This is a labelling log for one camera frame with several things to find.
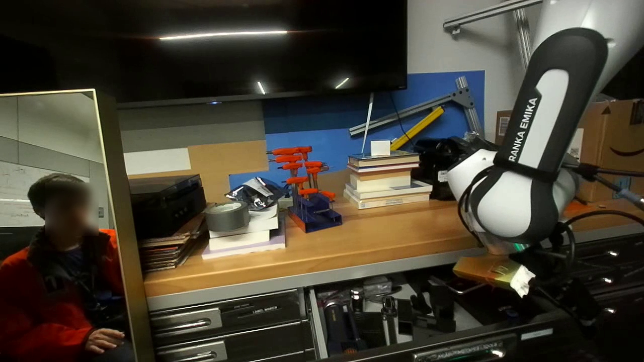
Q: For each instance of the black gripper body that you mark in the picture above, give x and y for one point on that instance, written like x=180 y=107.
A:
x=559 y=288

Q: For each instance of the black cabinet drawer with dividers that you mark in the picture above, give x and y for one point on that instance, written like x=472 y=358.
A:
x=402 y=313

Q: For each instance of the white black Franka robot arm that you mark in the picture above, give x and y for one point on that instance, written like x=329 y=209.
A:
x=556 y=100

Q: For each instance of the bystander hand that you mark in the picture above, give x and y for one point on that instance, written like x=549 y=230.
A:
x=103 y=338

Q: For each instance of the brown cardboard shipping box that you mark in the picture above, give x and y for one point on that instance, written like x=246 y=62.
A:
x=613 y=140

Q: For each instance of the large stack of books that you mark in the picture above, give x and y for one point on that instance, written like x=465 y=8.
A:
x=384 y=182

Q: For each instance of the yellow ruler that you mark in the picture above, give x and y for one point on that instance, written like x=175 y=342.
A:
x=419 y=126

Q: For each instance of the gray metal bar clamp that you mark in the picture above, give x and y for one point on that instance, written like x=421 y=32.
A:
x=428 y=102

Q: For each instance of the small white box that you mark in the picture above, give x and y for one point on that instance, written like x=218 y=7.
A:
x=380 y=146

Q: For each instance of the white rod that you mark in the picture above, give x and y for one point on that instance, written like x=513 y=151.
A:
x=366 y=126

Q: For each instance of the orange hex key set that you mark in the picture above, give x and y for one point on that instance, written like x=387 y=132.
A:
x=312 y=202

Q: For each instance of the silver foil bag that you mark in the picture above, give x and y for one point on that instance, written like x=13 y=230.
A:
x=258 y=192

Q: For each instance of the brown notebook stack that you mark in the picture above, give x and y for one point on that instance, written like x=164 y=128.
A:
x=172 y=252

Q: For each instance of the black hard case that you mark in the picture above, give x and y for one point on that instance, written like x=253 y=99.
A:
x=168 y=203

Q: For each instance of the white paper sheet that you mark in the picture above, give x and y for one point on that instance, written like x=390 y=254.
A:
x=157 y=160

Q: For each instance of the black television screen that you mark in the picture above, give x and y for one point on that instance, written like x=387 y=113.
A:
x=201 y=52

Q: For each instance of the person in red sweater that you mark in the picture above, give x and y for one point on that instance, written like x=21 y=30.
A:
x=47 y=294

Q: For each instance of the wood framed divider panel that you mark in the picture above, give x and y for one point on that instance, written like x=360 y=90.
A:
x=52 y=132

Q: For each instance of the gray duct tape roll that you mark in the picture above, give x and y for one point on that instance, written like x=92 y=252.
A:
x=226 y=216

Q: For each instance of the brown cardboard wall sheet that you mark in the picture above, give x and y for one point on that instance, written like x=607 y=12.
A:
x=228 y=162

